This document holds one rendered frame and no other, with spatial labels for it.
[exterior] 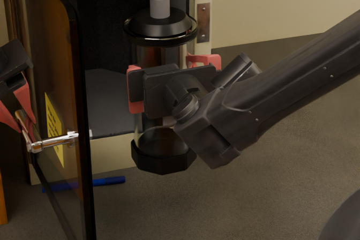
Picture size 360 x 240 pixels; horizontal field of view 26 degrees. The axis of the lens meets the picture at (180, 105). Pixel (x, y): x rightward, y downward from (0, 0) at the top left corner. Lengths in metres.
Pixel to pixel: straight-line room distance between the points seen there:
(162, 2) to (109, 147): 0.34
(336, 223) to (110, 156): 0.94
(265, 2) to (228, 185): 0.61
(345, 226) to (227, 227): 0.82
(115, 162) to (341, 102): 0.50
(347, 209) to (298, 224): 0.82
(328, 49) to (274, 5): 1.04
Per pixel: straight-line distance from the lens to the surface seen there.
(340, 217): 0.45
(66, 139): 0.98
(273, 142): 1.45
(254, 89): 0.85
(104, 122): 1.36
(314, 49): 0.81
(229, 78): 0.98
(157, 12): 1.11
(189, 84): 1.03
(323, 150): 1.44
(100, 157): 1.35
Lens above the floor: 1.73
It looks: 31 degrees down
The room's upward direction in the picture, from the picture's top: straight up
